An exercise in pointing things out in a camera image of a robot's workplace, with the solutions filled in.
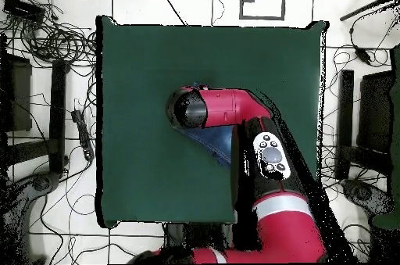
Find thin black cable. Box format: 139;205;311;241
211;0;226;27

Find dark wheeled stand base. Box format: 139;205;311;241
341;178;393;216
0;170;62;264

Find dark flat panel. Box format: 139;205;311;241
356;70;395;154
0;52;33;133

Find blue denim jeans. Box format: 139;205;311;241
176;81;235;169

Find black power strip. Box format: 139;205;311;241
70;109;95;162

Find dark green table cloth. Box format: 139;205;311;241
95;14;329;229
371;44;400;231

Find black tripod pole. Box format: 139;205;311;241
339;0;400;23

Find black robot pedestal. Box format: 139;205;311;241
163;222;235;252

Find black electronics box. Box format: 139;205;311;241
2;0;47;23

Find black power adapter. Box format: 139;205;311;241
353;45;373;65

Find thick black cable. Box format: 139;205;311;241
152;0;188;27

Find black frame leg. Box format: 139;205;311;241
335;69;393;181
5;59;71;175

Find tangled black cable bundle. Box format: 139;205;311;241
9;0;97;69

